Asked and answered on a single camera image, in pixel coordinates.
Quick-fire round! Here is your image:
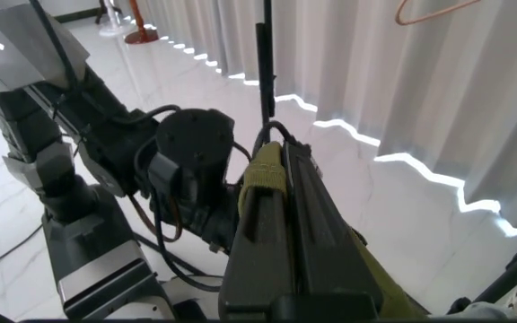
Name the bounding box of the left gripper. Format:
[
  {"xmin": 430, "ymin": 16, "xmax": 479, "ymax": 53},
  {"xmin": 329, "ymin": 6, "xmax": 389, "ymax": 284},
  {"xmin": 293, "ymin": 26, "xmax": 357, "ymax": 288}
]
[{"xmin": 180, "ymin": 179, "xmax": 242, "ymax": 255}]

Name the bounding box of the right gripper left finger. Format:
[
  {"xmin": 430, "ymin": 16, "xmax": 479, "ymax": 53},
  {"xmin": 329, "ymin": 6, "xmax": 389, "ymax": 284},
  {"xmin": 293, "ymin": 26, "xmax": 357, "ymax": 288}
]
[{"xmin": 218, "ymin": 185, "xmax": 300, "ymax": 318}]

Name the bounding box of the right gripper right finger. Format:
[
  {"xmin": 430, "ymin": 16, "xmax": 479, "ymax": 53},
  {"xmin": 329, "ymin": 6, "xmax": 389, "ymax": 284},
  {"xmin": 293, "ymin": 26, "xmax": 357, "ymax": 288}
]
[{"xmin": 283, "ymin": 141, "xmax": 385, "ymax": 310}]

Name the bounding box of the green printed shirt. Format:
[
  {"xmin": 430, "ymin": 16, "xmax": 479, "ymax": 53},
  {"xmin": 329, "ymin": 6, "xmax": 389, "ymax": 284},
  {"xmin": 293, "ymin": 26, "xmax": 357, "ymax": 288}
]
[{"xmin": 237, "ymin": 141, "xmax": 428, "ymax": 320}]

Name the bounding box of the black clothes rack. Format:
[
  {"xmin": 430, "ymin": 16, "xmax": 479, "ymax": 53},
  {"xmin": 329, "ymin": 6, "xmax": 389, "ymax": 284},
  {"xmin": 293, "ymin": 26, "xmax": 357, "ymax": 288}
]
[{"xmin": 254, "ymin": 0, "xmax": 517, "ymax": 315}]

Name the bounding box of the pink clothes hanger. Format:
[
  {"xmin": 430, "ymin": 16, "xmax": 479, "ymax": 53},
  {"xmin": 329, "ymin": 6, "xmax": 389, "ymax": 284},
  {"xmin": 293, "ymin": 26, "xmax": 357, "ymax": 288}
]
[{"xmin": 395, "ymin": 0, "xmax": 482, "ymax": 26}]

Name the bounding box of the white curtain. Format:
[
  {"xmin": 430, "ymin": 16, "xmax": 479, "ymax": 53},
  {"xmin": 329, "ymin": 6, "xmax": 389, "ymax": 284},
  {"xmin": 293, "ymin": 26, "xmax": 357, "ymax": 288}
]
[{"xmin": 118, "ymin": 0, "xmax": 517, "ymax": 237}]

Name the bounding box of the orange stand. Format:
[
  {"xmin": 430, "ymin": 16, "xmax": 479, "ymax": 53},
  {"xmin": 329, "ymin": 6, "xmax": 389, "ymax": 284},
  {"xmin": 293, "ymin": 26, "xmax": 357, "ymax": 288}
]
[{"xmin": 123, "ymin": 0, "xmax": 161, "ymax": 45}]

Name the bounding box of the white stand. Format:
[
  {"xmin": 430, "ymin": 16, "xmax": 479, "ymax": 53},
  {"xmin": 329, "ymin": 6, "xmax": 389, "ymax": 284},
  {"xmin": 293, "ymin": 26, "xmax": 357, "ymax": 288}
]
[{"xmin": 98, "ymin": 0, "xmax": 127, "ymax": 38}]

